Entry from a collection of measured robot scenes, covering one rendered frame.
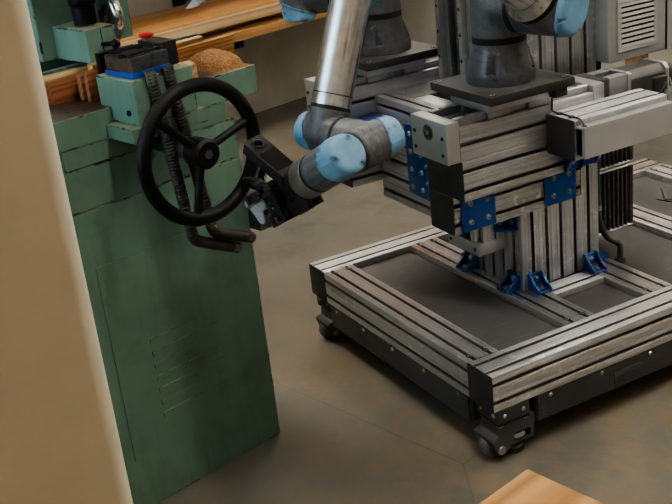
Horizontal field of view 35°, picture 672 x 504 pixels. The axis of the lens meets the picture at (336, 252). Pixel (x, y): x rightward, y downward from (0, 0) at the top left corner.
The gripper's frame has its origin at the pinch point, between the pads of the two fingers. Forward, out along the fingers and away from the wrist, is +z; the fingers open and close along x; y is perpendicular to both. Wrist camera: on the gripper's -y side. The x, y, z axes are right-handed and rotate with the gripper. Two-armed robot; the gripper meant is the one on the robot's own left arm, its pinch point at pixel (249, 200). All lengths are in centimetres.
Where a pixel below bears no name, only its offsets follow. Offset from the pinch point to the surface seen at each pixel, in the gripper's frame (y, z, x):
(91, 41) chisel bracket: -44.1, 15.8, -6.2
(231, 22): -87, 206, 161
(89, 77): -37.0, 14.5, -11.1
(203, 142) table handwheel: -13.6, -3.1, -5.1
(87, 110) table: -30.5, 12.5, -15.8
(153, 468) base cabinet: 41, 49, -24
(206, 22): -90, 204, 148
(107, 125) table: -26.1, 11.6, -13.9
